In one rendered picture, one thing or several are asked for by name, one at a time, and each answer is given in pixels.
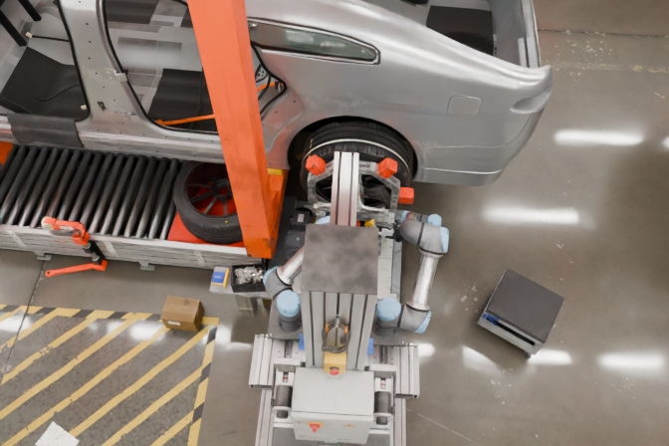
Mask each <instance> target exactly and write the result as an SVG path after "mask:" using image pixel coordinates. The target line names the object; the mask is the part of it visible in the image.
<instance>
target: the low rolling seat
mask: <svg viewBox="0 0 669 446"><path fill-rule="evenodd" d="M491 296H492V297H491V299H490V300H489V302H488V304H487V306H486V308H485V310H484V312H483V313H482V315H481V316H480V317H479V321H478V322H477V324H478V325H480V326H481V327H482V328H485V329H487V330H489V331H490V332H492V333H494V334H496V335H498V336H500V337H502V338H504V339H505V340H507V341H509V342H511V343H512V344H514V345H516V346H518V347H519V348H521V349H523V350H524V351H525V357H526V358H531V357H532V355H536V354H537V353H538V352H539V351H540V349H541V348H542V347H543V346H544V345H545V344H546V341H547V340H548V338H549V335H550V333H551V331H552V329H553V326H554V324H555V322H556V319H557V317H558V314H559V311H560V309H561V307H562V305H563V302H564V297H562V296H560V295H558V294H556V293H554V292H553V291H551V290H549V289H547V288H545V287H543V286H541V285H539V284H537V283H535V282H534V281H532V280H530V279H528V278H526V277H524V276H522V275H520V274H518V273H516V272H515V271H513V270H511V269H507V270H506V271H505V273H504V275H503V276H502V278H501V280H500V281H499V283H498V285H497V287H496V289H495V290H494V291H492V292H491Z"/></svg>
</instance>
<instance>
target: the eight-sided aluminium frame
mask: <svg viewBox="0 0 669 446"><path fill-rule="evenodd" d="M334 162H335V161H334V160H332V161H331V162H329V163H327V164H326V169H325V172H324V173H322V174H320V175H318V176H315V175H314V174H312V173H311V172H309V176H308V183H307V184H308V200H309V202H310V203H311V204H313V205H314V204H318V202H325V203H330V202H328V201H327V200H325V199H324V198H322V197H321V196H319V195H318V194H317V193H316V182H318V181H320V180H322V179H324V178H326V177H328V176H330V175H332V174H334ZM378 168H379V164H377V163H375V162H366V161H359V162H358V173H361V174H369V175H372V176H374V177H375V178H376V179H378V180H379V181H380V182H382V183H383V184H385V185H386V186H387V187H389V188H390V189H392V192H391V199H390V209H385V210H388V211H389V213H390V212H393V211H395V210H396V208H397V202H398V197H399V193H400V181H399V180H398V178H395V177H394V176H393V175H391V176H390V177H388V178H387V179H386V178H384V177H382V176H380V175H378ZM375 218H376V216H366V215H361V219H360V220H362V221H370V220H372V219H375Z"/></svg>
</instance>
